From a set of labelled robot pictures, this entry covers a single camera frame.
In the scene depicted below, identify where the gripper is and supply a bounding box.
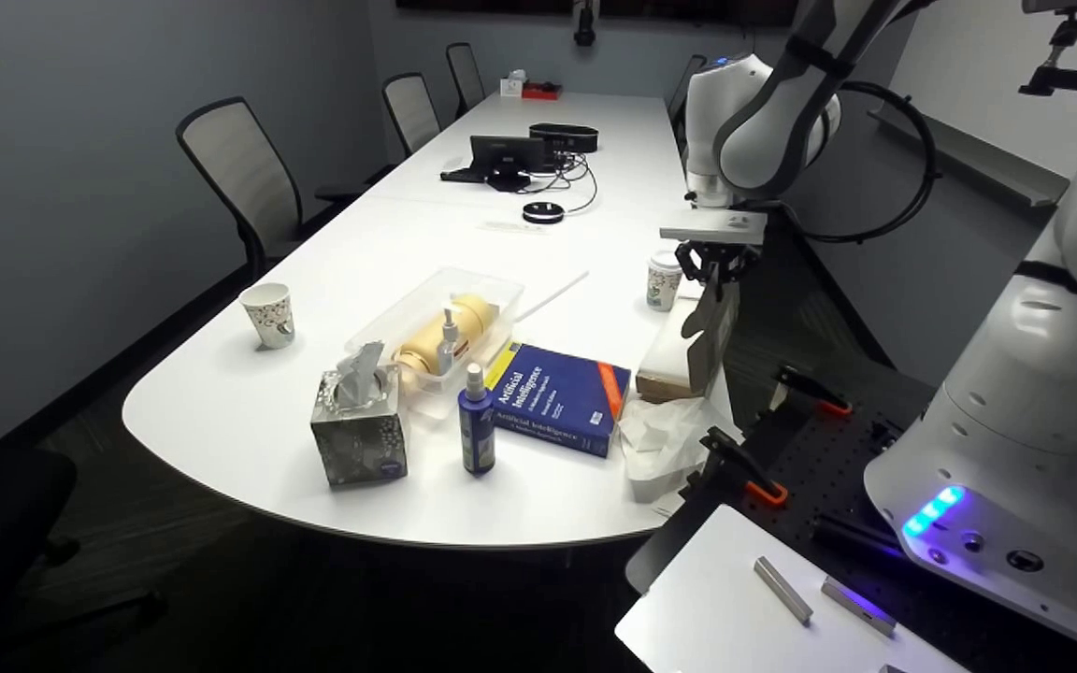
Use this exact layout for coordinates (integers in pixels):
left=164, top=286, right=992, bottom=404
left=675, top=240, right=762, bottom=330

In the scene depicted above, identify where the cardboard box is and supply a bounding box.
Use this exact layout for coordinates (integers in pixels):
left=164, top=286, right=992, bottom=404
left=636, top=279, right=742, bottom=406

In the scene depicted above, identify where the grey patterned tissue box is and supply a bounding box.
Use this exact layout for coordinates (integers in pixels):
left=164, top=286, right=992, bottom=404
left=309, top=340, right=409, bottom=490

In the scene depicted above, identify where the paper cup with lid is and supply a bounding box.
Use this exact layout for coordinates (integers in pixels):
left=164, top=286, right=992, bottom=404
left=645, top=250, right=685, bottom=313

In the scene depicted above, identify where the black clamp with orange tip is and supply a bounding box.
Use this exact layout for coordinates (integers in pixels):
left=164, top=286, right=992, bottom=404
left=771, top=364, right=854, bottom=418
left=698, top=425, right=791, bottom=508

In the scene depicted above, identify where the white stick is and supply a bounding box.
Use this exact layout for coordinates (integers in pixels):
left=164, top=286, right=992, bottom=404
left=511, top=270, right=591, bottom=324

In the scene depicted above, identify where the crumpled white plastic bag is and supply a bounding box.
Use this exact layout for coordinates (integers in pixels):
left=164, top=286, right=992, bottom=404
left=617, top=396, right=738, bottom=507

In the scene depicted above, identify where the black speaker bar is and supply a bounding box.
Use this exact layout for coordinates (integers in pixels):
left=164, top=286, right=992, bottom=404
left=528, top=122, right=600, bottom=156

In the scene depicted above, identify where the blue book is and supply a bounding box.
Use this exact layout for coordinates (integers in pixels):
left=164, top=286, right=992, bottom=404
left=484, top=340, right=634, bottom=459

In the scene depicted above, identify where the small black screen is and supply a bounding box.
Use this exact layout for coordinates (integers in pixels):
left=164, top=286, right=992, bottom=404
left=469, top=135, right=547, bottom=193

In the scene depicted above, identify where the beige bottle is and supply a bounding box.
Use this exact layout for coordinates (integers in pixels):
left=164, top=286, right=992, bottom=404
left=395, top=293, right=501, bottom=378

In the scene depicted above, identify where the small white spray bottle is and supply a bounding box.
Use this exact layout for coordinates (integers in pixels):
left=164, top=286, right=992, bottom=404
left=435, top=306, right=464, bottom=378

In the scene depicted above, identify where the blue spray bottle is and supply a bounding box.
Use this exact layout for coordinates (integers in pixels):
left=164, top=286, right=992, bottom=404
left=458, top=362, right=497, bottom=477

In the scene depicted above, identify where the clear plastic container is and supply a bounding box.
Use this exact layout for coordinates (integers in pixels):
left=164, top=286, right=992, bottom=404
left=343, top=265, right=525, bottom=419

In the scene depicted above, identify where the silver metal bar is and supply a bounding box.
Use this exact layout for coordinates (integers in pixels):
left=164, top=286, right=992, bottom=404
left=820, top=575, right=898, bottom=639
left=753, top=555, right=815, bottom=626

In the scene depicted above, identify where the whiteboard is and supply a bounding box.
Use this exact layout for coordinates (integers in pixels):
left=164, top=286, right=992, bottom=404
left=868, top=0, right=1077, bottom=209

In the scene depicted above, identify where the white board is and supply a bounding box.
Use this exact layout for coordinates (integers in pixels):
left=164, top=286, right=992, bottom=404
left=614, top=504, right=971, bottom=673

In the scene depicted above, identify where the patterned paper cup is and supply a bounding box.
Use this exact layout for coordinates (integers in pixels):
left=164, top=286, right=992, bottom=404
left=238, top=281, right=297, bottom=351

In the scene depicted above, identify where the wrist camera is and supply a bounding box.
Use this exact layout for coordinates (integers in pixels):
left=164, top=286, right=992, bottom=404
left=659, top=209, right=769, bottom=247

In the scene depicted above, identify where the black cable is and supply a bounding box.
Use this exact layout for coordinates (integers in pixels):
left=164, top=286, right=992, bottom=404
left=538, top=152, right=601, bottom=217

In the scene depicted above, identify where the camera on mount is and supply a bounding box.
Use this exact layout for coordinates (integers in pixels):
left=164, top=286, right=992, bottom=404
left=1017, top=0, right=1077, bottom=98

